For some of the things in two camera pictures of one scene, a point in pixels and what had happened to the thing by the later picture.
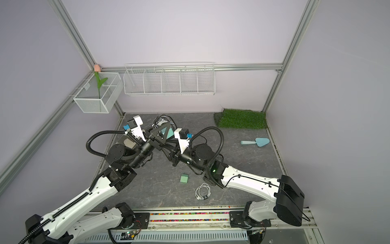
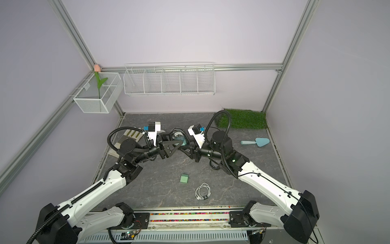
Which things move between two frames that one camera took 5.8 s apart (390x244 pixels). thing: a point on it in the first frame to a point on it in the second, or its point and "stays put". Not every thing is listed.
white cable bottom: (197, 192) stays put
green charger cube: (184, 178) stays put
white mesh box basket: (87, 98) stays put
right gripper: (176, 156) to (196, 153)
